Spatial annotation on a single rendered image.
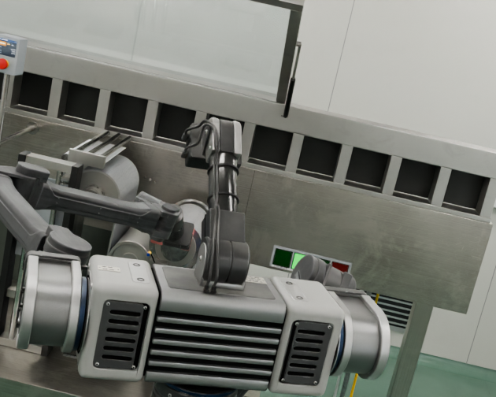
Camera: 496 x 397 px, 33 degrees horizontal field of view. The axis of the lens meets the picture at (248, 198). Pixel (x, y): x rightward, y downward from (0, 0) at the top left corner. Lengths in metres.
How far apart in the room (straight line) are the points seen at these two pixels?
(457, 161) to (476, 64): 2.37
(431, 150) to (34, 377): 1.31
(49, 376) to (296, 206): 0.89
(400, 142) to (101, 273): 1.47
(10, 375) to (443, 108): 3.29
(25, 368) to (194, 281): 1.08
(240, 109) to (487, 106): 2.62
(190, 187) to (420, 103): 2.52
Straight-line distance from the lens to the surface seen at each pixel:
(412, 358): 2.94
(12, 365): 2.32
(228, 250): 1.28
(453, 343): 5.32
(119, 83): 2.61
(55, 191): 1.84
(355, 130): 2.55
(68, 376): 2.30
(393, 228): 2.62
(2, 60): 2.36
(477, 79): 4.94
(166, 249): 2.30
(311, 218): 2.60
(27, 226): 1.57
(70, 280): 1.29
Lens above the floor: 1.98
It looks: 14 degrees down
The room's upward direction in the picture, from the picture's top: 13 degrees clockwise
